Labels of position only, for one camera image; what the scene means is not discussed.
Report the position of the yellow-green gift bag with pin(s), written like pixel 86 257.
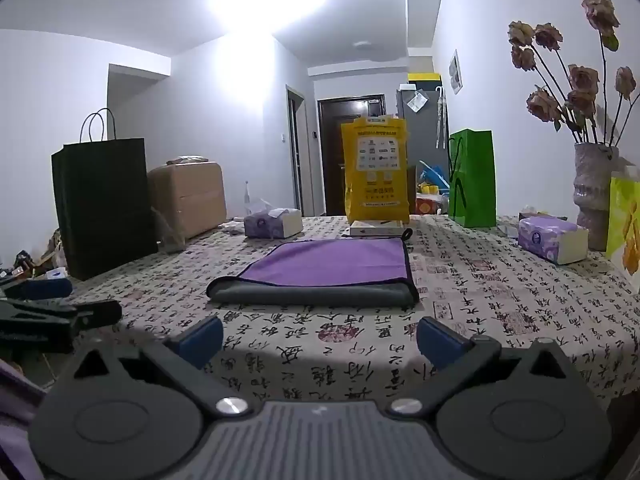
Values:
pixel 625 220

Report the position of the yellow and black box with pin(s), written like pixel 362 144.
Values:
pixel 425 80

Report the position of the textured grey vase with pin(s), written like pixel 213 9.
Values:
pixel 595 195

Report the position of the clear plastic bag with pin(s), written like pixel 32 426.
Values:
pixel 167 232

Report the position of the orange box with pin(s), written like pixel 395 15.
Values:
pixel 431 206

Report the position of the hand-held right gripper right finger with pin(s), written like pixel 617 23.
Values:
pixel 441 342

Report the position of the blue plastic bag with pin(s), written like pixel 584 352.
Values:
pixel 432 175

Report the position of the wall picture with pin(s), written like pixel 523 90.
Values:
pixel 455 72

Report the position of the purple cloth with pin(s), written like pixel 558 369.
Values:
pixel 15 420

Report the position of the white hanging umbrella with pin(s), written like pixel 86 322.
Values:
pixel 440 115

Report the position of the brown cardboard box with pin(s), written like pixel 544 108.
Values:
pixel 187 197

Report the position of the purple and grey towel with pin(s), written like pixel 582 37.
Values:
pixel 325 265

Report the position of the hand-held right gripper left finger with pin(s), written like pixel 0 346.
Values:
pixel 197 341

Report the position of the yellow printed bag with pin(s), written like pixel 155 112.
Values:
pixel 375 170

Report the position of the purple tissue pack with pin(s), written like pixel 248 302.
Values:
pixel 550 240
pixel 272 223

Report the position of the dark brown door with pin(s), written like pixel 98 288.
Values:
pixel 332 160

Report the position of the white flat box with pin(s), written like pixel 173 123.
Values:
pixel 375 228

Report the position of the grey refrigerator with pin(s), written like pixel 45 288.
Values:
pixel 420 130

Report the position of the dried rose bouquet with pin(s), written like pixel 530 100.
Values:
pixel 582 80

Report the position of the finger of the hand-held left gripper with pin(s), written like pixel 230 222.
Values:
pixel 45 288
pixel 55 321

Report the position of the ceiling lamp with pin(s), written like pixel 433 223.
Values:
pixel 363 44

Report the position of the black paper bag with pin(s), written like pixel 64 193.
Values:
pixel 102 210

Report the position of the grey door frame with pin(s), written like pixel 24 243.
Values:
pixel 295 150

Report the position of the green paper bag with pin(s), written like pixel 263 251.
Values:
pixel 472 180

